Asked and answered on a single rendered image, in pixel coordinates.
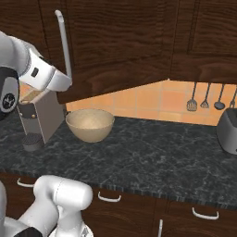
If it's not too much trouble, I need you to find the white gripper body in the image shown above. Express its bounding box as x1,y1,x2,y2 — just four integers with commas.
45,67,74,93

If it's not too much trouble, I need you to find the dark wood base cabinet door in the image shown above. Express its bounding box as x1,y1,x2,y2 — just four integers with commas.
81,212,166,237

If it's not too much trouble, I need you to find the grey coffee machine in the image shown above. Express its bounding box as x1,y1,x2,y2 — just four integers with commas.
16,88,67,153

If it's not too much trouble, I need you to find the beige bowl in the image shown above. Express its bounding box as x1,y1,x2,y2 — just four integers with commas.
65,107,116,143

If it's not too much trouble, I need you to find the dark wood drawer front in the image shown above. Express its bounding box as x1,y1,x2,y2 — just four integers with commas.
81,184,169,220
0,171,43,220
166,198,237,237

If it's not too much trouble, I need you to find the black slotted spatula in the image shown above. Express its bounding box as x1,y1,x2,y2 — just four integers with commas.
185,81,199,112

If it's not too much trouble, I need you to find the black hanging ladle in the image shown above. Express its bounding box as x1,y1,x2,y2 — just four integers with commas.
213,82,227,111

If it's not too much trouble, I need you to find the black hanging utensil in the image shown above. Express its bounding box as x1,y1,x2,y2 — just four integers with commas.
228,87,237,109

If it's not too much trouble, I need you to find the grey toaster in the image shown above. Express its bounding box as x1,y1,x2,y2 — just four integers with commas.
215,107,237,156

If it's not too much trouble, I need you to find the long grey cabinet handle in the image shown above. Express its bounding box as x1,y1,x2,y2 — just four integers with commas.
54,9,73,86

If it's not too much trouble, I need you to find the white drawer handle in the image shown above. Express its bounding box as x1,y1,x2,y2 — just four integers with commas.
97,191,122,204
191,206,220,221
16,178,35,189

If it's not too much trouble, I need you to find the white base cabinet handle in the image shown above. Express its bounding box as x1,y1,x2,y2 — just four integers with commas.
157,218,164,237

